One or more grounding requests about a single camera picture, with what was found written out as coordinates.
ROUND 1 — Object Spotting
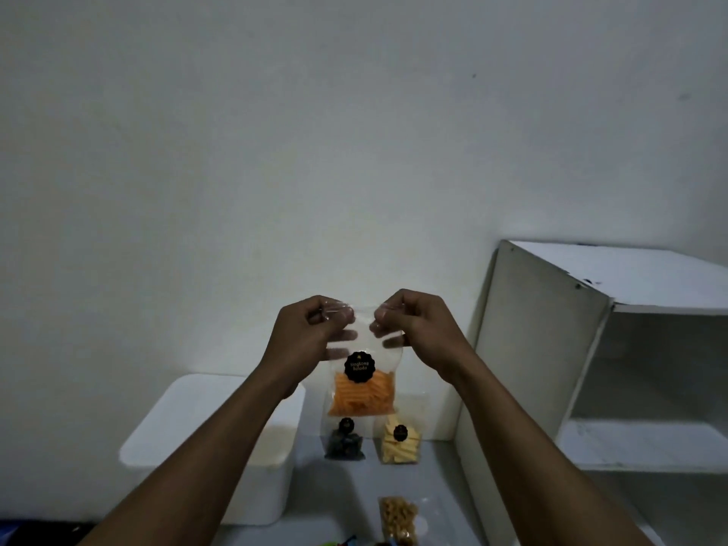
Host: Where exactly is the person's left hand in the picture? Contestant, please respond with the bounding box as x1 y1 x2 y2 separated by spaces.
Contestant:
259 296 359 400

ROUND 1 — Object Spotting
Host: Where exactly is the person's right hand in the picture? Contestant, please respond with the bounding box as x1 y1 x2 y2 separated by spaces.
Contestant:
369 289 479 388

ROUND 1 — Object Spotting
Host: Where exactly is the clear bag of orange sticks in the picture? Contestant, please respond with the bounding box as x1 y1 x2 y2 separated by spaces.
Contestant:
318 298 406 419

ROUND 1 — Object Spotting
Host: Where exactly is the clear bag of black snacks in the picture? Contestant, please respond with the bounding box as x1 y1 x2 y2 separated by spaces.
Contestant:
322 414 367 463

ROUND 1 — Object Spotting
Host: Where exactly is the clear bag of yellow sticks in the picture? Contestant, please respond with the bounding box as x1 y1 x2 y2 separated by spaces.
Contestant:
378 391 428 466

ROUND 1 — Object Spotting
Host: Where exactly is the white plastic storage bin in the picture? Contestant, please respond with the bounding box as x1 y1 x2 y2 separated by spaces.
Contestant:
118 373 307 527

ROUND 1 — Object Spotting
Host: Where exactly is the clear bag of beige curls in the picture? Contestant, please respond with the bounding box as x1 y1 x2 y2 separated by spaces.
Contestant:
378 495 428 546

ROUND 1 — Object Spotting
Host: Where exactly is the pile of small snack bars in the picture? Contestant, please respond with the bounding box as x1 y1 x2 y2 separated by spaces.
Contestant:
321 534 410 546

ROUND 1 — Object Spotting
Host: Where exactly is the person's right forearm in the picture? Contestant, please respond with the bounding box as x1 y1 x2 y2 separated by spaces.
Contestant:
452 352 655 546

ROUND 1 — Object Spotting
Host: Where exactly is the person's left forearm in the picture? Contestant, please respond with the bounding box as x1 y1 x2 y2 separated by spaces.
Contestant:
77 366 288 546

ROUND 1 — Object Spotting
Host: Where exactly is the white wooden shelf unit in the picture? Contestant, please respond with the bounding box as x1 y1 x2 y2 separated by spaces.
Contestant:
453 239 728 546

